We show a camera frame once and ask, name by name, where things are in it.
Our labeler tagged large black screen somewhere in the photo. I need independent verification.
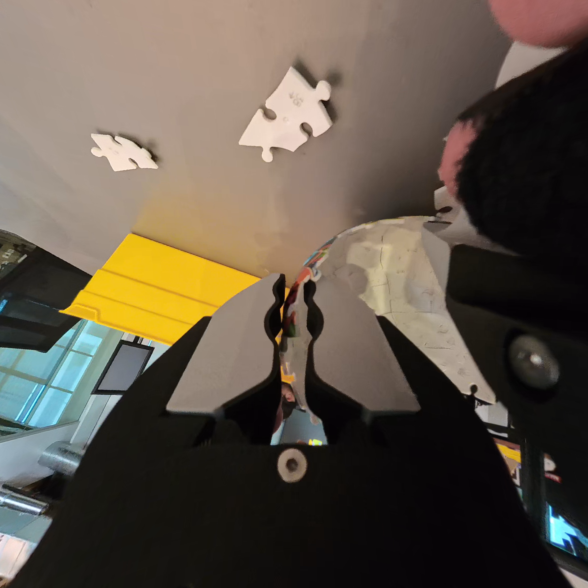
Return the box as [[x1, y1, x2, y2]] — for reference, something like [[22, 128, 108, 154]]
[[0, 229, 93, 353]]

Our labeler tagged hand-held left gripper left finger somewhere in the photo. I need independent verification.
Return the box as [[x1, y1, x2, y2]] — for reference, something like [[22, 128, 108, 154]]
[[165, 273, 286, 435]]

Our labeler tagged yellow plastic bin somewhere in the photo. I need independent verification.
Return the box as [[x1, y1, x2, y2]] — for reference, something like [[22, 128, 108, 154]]
[[59, 233, 277, 346]]

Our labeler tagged white loose puzzle piece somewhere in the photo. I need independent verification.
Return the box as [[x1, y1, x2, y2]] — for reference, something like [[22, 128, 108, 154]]
[[90, 133, 160, 172]]

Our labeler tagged metal pipe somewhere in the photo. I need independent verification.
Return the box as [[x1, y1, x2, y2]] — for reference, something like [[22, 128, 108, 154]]
[[0, 484, 50, 516], [38, 440, 86, 477]]

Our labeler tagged partly built puzzle ball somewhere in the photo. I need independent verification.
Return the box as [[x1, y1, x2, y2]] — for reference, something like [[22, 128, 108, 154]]
[[277, 216, 498, 425]]

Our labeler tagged white puzzle piece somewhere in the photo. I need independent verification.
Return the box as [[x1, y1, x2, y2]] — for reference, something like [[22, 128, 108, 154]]
[[434, 186, 466, 226], [238, 66, 334, 163], [90, 133, 160, 172]]

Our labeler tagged small wall monitor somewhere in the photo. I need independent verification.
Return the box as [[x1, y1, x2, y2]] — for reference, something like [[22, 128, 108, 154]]
[[92, 339, 155, 395]]

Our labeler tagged large glass window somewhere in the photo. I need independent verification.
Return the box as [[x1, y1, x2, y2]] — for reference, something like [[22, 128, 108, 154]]
[[0, 317, 111, 432]]

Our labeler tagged person's right hand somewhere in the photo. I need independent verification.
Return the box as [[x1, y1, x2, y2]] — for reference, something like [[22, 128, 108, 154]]
[[436, 0, 588, 199]]

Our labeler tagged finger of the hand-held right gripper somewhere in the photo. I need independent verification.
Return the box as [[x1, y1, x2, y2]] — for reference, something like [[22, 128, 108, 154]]
[[420, 224, 454, 305]]

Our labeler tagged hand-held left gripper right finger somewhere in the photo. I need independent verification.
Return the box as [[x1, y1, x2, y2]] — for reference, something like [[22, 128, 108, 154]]
[[305, 277, 422, 435]]

